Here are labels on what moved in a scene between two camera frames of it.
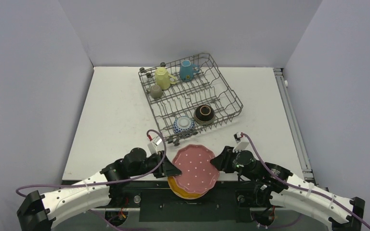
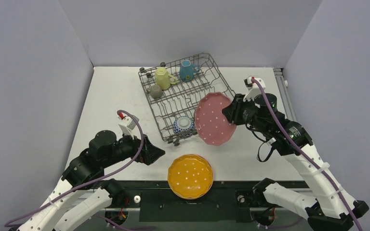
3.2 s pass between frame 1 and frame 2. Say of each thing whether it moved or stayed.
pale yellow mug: stayed
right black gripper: moved
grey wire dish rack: stayed
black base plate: stayed
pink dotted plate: moved
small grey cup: stayed
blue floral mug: stayed
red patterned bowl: stayed
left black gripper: moved
